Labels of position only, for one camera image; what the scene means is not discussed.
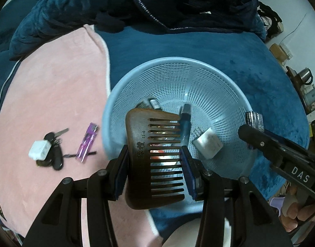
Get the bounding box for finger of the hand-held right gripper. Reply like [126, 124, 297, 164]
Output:
[260, 129, 311, 153]
[237, 125, 315, 165]

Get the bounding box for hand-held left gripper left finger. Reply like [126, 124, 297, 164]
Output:
[22, 144, 130, 247]

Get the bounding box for purple transparent lighter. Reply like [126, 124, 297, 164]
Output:
[76, 123, 99, 163]

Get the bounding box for thin wall cable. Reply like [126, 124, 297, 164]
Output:
[278, 13, 308, 49]

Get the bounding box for black key fob bunch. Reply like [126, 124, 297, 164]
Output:
[35, 128, 70, 171]

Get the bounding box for light blue plastic basket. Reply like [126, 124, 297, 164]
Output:
[101, 57, 254, 183]

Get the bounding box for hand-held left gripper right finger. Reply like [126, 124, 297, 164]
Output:
[181, 145, 294, 247]

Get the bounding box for black cloth bundle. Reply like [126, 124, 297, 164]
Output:
[258, 1, 283, 31]

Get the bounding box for person's right hand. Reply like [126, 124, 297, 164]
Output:
[280, 188, 315, 233]

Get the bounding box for brown wooden box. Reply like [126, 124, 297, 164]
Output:
[269, 43, 289, 62]

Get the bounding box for pale grey cloth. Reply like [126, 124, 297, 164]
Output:
[163, 219, 230, 247]

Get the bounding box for pink fleece blanket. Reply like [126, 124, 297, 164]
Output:
[0, 24, 163, 245]

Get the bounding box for lilac plastic item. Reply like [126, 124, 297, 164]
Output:
[269, 197, 287, 211]

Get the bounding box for steel mug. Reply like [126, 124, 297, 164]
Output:
[296, 67, 314, 86]

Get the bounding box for white cube charger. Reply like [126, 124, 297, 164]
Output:
[191, 127, 223, 159]

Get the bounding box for white cord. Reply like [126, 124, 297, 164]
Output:
[0, 59, 21, 119]

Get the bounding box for navy zipper jacket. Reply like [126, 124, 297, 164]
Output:
[96, 0, 267, 35]

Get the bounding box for blue fleece bedsheet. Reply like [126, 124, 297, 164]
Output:
[0, 0, 311, 237]

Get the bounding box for clear amber perfume bottle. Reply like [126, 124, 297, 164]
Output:
[135, 98, 162, 110]

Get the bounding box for brown wooden comb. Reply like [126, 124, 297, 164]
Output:
[125, 108, 187, 210]

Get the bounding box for blue battery pack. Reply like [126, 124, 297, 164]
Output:
[244, 111, 265, 134]

